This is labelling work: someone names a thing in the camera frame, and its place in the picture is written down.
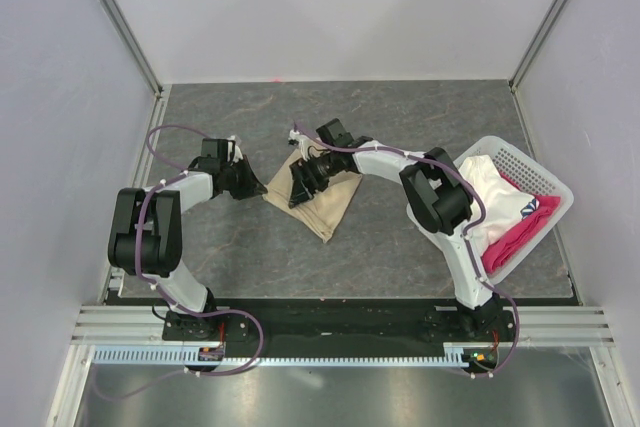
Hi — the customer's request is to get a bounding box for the white plastic basket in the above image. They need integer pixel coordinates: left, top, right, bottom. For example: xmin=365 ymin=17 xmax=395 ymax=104
xmin=454 ymin=136 xmax=574 ymax=284

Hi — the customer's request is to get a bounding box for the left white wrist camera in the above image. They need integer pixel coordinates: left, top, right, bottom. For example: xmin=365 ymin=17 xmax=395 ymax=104
xmin=226 ymin=135 xmax=244 ymax=164

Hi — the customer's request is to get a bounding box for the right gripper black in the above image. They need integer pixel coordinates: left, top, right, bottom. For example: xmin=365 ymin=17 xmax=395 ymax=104
xmin=288 ymin=151 xmax=339 ymax=210

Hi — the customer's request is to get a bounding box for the right aluminium frame post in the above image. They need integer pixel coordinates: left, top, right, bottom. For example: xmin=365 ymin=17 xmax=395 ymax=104
xmin=508 ymin=0 xmax=570 ymax=94

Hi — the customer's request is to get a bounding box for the pink cloth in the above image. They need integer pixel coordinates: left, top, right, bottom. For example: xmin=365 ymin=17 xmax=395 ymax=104
xmin=481 ymin=195 xmax=561 ymax=275

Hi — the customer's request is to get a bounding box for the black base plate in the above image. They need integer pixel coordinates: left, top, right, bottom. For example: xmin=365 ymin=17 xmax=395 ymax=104
xmin=162 ymin=298 xmax=516 ymax=359

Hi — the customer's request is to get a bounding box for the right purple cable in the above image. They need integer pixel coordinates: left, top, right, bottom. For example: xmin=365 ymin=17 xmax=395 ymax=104
xmin=292 ymin=120 xmax=521 ymax=381

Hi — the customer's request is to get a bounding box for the purple cable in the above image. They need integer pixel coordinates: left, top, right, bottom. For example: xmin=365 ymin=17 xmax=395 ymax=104
xmin=92 ymin=124 xmax=267 ymax=401
xmin=292 ymin=120 xmax=521 ymax=381

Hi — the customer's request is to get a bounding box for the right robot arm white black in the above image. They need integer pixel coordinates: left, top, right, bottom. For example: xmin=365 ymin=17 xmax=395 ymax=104
xmin=288 ymin=119 xmax=520 ymax=342

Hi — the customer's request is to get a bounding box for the aluminium frame post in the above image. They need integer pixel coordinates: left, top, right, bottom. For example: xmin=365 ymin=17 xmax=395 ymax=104
xmin=508 ymin=0 xmax=570 ymax=94
xmin=99 ymin=0 xmax=164 ymax=98

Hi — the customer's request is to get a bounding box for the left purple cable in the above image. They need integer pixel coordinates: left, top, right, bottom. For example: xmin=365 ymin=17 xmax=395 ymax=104
xmin=92 ymin=124 xmax=267 ymax=401

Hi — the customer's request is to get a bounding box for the beige cloth napkin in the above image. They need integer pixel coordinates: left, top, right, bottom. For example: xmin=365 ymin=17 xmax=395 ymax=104
xmin=263 ymin=150 xmax=362 ymax=243

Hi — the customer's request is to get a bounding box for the grey slotted cable duct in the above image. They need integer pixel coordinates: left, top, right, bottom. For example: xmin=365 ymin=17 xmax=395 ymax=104
xmin=92 ymin=345 xmax=497 ymax=368

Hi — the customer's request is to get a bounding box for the left aluminium frame post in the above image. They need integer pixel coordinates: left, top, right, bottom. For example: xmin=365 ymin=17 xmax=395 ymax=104
xmin=99 ymin=0 xmax=164 ymax=98

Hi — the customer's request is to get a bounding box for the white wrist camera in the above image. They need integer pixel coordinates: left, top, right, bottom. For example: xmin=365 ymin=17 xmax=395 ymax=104
xmin=287 ymin=128 xmax=313 ymax=157
xmin=226 ymin=135 xmax=244 ymax=164

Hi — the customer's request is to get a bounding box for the white cloth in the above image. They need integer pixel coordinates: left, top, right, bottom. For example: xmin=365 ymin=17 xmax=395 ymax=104
xmin=459 ymin=155 xmax=539 ymax=255

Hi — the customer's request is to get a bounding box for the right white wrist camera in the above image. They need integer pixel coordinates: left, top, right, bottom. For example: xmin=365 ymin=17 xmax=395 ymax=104
xmin=287 ymin=128 xmax=313 ymax=157

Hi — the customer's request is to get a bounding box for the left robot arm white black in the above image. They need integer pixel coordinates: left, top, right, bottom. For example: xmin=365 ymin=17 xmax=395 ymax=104
xmin=107 ymin=137 xmax=266 ymax=342

